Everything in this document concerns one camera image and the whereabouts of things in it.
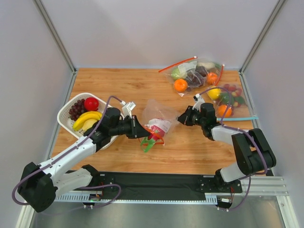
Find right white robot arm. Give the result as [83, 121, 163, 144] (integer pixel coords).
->
[178, 103, 276, 183]

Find left aluminium frame post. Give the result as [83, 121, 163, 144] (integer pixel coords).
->
[32, 0, 78, 74]

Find aluminium corner frame post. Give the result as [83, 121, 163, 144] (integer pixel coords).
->
[239, 0, 287, 74]

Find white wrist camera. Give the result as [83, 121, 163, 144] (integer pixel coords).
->
[122, 102, 136, 117]
[192, 94, 205, 111]

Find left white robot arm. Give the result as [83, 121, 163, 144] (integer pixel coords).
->
[17, 107, 151, 213]

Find dark purple fake grapes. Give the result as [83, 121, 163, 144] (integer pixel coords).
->
[185, 66, 208, 90]

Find blue-zip clear bag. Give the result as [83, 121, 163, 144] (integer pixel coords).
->
[207, 84, 258, 121]

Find green fake cabbage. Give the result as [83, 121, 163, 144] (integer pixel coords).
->
[171, 68, 187, 80]

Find white fake radish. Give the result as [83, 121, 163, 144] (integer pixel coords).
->
[197, 62, 215, 70]

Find yellow fake lemon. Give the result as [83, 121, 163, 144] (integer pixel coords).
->
[82, 119, 98, 132]

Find red fake apple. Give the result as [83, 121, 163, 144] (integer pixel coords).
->
[84, 97, 99, 111]

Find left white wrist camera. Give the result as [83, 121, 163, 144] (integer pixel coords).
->
[122, 102, 136, 117]

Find orange-zip bag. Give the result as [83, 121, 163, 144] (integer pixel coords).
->
[158, 56, 207, 97]
[142, 99, 180, 144]
[197, 58, 225, 86]

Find orange fake fruit blue bag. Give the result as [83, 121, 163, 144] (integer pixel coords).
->
[217, 104, 232, 118]

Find yellow fake banana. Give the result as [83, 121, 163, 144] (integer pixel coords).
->
[72, 111, 102, 131]

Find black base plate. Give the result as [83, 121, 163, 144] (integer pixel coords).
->
[89, 172, 243, 195]

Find green fake avocado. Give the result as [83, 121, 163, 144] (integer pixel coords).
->
[219, 92, 234, 105]

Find white slotted cable duct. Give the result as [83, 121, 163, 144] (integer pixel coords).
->
[55, 191, 218, 205]

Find red dragon fruit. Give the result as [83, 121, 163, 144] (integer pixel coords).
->
[140, 118, 171, 152]

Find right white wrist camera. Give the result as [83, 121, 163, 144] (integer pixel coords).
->
[192, 94, 205, 111]

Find white perforated plastic basket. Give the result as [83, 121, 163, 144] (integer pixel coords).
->
[57, 93, 124, 142]

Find orange fake fruit middle bag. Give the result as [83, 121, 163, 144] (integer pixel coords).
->
[207, 72, 218, 85]

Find yellow fake apple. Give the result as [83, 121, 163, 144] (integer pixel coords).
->
[207, 87, 221, 100]

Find orange fake fruit left bag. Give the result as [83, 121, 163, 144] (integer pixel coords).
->
[173, 78, 188, 93]

